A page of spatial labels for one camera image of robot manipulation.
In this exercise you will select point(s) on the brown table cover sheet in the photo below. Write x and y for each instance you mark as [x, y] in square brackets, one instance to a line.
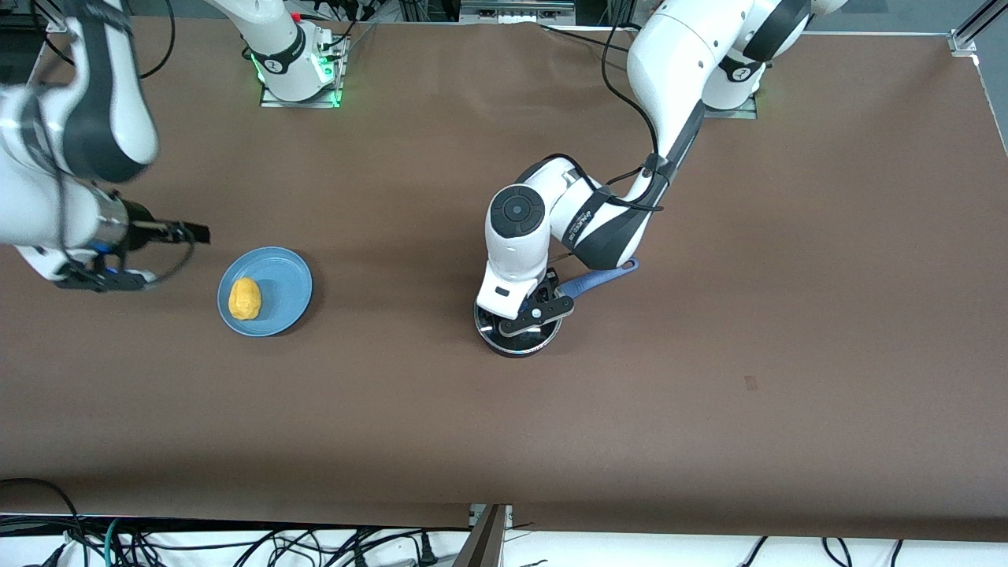
[472, 441]

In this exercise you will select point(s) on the yellow potato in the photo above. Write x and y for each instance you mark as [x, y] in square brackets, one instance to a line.
[245, 299]

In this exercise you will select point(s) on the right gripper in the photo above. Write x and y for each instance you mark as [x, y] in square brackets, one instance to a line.
[140, 223]

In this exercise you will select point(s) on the aluminium profile post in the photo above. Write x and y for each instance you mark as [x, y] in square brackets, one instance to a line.
[488, 543]

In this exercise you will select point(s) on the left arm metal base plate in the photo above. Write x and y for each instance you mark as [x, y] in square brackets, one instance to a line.
[744, 114]

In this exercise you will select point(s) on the glass lid with blue knob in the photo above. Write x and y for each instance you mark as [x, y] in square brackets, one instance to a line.
[520, 344]

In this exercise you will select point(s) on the black power plug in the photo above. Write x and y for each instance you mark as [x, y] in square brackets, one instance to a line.
[427, 551]

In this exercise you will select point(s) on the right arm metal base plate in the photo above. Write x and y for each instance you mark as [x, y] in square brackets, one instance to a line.
[331, 96]

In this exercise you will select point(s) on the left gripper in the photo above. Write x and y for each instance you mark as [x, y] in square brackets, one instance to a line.
[546, 289]

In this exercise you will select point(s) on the aluminium corner bracket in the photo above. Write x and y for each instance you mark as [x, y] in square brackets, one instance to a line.
[965, 39]

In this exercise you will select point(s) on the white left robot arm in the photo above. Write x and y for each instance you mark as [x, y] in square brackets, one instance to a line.
[685, 63]

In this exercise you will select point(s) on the aluminium frame rail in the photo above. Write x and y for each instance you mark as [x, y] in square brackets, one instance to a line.
[512, 12]

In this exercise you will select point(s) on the blue round plate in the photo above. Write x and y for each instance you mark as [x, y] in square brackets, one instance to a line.
[279, 283]

